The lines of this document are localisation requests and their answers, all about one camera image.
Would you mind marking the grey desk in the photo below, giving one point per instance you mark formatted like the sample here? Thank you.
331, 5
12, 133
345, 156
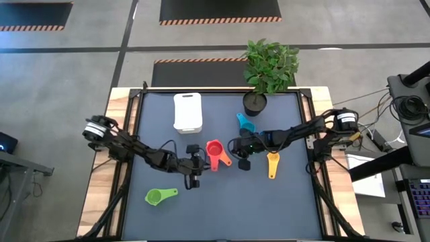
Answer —
13, 174

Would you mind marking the black plant pot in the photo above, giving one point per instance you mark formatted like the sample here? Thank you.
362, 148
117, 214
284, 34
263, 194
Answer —
250, 108

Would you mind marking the black table frame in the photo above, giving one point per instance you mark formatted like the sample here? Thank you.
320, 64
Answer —
218, 90

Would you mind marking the blue-screen monitor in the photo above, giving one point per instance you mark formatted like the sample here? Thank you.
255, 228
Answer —
421, 131

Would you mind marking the yellow measuring cup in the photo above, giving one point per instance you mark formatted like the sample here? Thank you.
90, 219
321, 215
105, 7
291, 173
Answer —
272, 168

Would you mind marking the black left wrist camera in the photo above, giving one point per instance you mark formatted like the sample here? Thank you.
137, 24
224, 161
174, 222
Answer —
194, 166

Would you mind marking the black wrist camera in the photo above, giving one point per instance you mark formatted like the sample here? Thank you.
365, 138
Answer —
248, 147
194, 166

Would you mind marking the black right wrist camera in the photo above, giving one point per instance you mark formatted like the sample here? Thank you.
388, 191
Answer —
248, 147

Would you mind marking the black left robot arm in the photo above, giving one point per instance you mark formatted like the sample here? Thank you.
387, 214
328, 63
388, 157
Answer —
131, 144

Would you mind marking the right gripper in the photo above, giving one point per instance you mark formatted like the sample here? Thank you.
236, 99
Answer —
267, 141

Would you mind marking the green leafy artificial plant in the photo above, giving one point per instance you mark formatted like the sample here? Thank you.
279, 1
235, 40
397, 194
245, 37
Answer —
272, 67

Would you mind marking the white plastic basket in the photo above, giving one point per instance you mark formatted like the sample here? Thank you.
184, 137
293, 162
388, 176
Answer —
187, 111

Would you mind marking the green measuring cup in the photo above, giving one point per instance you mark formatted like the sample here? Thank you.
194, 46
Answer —
154, 197

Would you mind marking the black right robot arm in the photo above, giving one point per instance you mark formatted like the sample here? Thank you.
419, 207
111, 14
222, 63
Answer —
302, 130

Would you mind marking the black device blue light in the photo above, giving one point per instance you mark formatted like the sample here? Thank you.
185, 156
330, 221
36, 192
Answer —
7, 142

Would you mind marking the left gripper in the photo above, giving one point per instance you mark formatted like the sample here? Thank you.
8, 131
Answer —
174, 161

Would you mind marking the red measuring cup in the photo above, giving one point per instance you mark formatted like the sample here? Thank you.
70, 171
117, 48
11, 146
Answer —
214, 148

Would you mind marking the black power strip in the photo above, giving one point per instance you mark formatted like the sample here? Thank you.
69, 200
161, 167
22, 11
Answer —
376, 137

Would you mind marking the black computer mouse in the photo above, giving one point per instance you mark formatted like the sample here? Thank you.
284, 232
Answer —
397, 227

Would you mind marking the black backlit keyboard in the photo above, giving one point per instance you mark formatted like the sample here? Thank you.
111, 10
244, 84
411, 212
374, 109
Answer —
420, 198

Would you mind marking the black floor mat orange stripes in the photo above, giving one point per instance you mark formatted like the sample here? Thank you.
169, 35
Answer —
195, 74
218, 10
33, 15

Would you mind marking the grey equipment cart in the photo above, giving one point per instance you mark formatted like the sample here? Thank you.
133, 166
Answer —
399, 88

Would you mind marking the black stand post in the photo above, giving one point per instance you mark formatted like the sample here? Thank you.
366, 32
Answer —
418, 74

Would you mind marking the white paper sheet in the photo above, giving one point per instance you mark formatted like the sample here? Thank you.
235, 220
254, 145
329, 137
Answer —
367, 185

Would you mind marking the teal measuring cup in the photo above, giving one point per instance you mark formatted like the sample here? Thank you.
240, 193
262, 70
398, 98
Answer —
247, 126

